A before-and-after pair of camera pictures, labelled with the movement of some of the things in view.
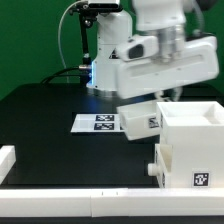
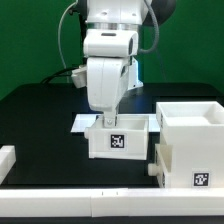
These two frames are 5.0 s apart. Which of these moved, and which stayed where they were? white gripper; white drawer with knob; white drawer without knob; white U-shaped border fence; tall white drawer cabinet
Moved: white gripper; white drawer without knob
Stayed: white U-shaped border fence; white drawer with knob; tall white drawer cabinet
